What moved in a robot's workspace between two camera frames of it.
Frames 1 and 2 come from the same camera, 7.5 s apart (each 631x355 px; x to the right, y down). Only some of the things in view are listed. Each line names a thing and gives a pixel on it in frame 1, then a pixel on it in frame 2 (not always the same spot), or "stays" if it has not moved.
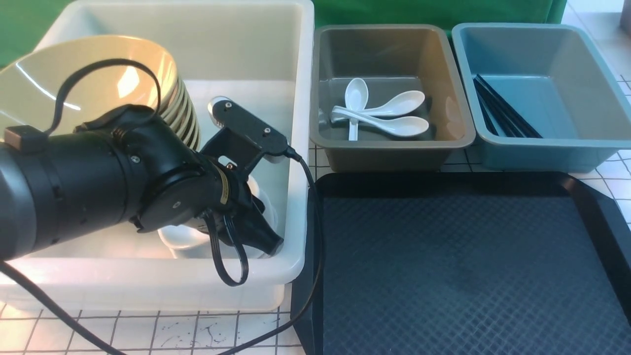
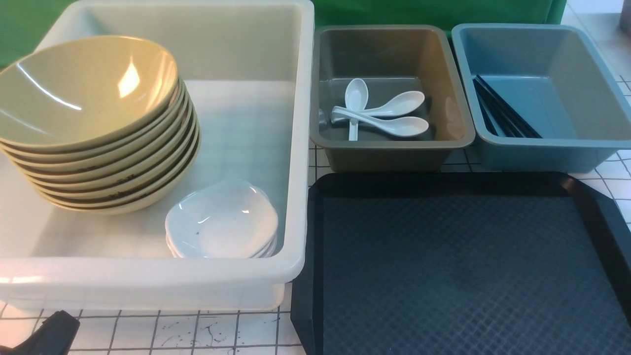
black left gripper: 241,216 to 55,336
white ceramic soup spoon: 403,125 stays
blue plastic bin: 541,97 stays
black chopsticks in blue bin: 504,120 stays
